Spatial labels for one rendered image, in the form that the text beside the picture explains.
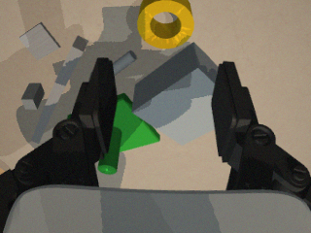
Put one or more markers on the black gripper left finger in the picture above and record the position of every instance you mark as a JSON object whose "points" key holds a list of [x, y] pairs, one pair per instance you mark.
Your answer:
{"points": [[81, 139]]}

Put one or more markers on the yellow round nut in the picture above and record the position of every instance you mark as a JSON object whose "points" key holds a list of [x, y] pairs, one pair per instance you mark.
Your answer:
{"points": [[165, 35]]}

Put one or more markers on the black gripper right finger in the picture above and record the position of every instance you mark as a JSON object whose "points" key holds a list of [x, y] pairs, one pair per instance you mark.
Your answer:
{"points": [[249, 147]]}

